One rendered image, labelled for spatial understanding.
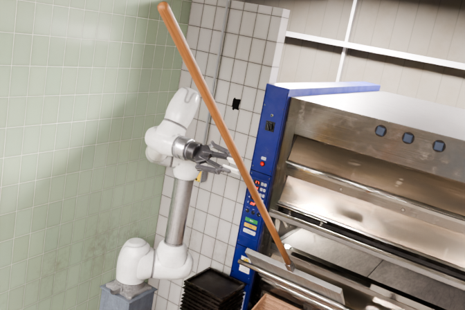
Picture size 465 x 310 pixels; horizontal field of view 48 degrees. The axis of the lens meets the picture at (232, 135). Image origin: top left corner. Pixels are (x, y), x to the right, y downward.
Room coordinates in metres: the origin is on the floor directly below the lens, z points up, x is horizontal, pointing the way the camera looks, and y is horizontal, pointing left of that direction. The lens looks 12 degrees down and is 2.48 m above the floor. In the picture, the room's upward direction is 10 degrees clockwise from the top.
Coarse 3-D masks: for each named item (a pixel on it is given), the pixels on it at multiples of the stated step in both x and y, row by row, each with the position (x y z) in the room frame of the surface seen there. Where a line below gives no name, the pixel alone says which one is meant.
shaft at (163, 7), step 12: (168, 12) 1.33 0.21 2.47; (168, 24) 1.35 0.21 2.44; (180, 36) 1.38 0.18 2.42; (180, 48) 1.41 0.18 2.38; (192, 60) 1.44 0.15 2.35; (192, 72) 1.47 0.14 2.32; (204, 84) 1.51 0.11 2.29; (204, 96) 1.54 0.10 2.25; (216, 108) 1.59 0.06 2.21; (216, 120) 1.62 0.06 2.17; (228, 132) 1.68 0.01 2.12; (228, 144) 1.71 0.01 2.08; (240, 156) 1.78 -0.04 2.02; (240, 168) 1.81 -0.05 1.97; (252, 180) 1.90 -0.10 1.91; (252, 192) 1.93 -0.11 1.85; (264, 216) 2.07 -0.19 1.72; (276, 240) 2.23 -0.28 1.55; (288, 264) 2.43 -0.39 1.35
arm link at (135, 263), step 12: (132, 240) 2.56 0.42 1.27; (144, 240) 2.57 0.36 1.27; (120, 252) 2.53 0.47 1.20; (132, 252) 2.48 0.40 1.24; (144, 252) 2.50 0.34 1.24; (120, 264) 2.49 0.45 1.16; (132, 264) 2.47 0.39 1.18; (144, 264) 2.49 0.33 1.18; (120, 276) 2.48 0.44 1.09; (132, 276) 2.47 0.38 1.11; (144, 276) 2.49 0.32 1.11
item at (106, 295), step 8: (112, 280) 2.59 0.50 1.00; (104, 288) 2.50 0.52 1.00; (152, 288) 2.59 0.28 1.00; (104, 296) 2.50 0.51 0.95; (112, 296) 2.47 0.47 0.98; (120, 296) 2.45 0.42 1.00; (136, 296) 2.48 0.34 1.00; (144, 296) 2.50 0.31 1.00; (152, 296) 2.58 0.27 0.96; (104, 304) 2.50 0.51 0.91; (112, 304) 2.47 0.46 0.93; (120, 304) 2.44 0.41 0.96; (128, 304) 2.42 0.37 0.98; (136, 304) 2.47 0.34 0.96; (144, 304) 2.52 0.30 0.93
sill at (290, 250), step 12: (288, 252) 3.01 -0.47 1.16; (300, 252) 3.00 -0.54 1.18; (312, 264) 2.93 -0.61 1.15; (324, 264) 2.89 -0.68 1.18; (348, 276) 2.82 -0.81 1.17; (360, 276) 2.82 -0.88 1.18; (372, 288) 2.74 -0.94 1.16; (384, 288) 2.72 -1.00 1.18; (396, 300) 2.67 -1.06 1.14; (408, 300) 2.64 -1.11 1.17; (420, 300) 2.65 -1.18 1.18
